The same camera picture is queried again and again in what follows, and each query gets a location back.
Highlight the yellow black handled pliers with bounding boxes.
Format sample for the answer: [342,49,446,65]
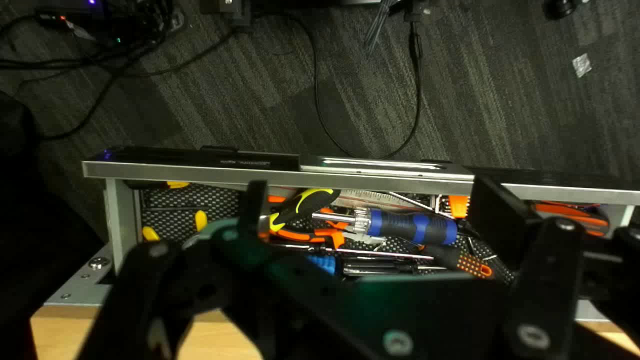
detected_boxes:
[268,186,341,235]

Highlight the yellow handled tool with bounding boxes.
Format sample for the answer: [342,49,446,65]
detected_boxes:
[141,178,210,243]

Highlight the white paper scrap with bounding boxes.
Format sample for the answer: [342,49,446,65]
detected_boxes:
[570,52,595,80]

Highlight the black chair caster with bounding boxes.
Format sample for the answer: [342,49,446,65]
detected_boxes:
[543,0,585,20]

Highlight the black power strip with LED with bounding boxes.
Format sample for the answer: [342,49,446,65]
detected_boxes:
[36,0,184,44]

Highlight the black floor cable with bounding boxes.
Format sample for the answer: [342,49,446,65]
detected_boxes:
[0,36,162,71]
[382,0,426,159]
[36,25,247,143]
[279,7,358,162]

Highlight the small blue tool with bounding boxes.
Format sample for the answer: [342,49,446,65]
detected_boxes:
[306,252,345,278]

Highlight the tool drawer with gray rim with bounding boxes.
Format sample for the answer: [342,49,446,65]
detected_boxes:
[80,143,640,285]

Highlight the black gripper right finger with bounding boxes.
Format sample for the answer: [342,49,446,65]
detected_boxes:
[468,173,590,360]

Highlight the long silver metal shaft tool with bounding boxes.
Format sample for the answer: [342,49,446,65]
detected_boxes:
[272,241,436,264]

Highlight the orange black handled screwdriver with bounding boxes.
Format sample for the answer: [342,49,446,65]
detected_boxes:
[419,240,497,280]

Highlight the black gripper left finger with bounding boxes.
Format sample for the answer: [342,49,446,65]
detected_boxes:
[79,178,272,360]

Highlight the orange handled tool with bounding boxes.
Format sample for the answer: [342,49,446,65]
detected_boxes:
[531,199,611,238]

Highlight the orange handled pliers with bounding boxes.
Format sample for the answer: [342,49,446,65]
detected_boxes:
[267,192,350,249]

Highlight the gray cabinet with wooden top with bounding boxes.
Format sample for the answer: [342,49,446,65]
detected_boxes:
[28,241,640,360]

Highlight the blue black clear-tipped screwdriver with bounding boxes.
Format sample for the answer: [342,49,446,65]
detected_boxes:
[311,204,462,249]

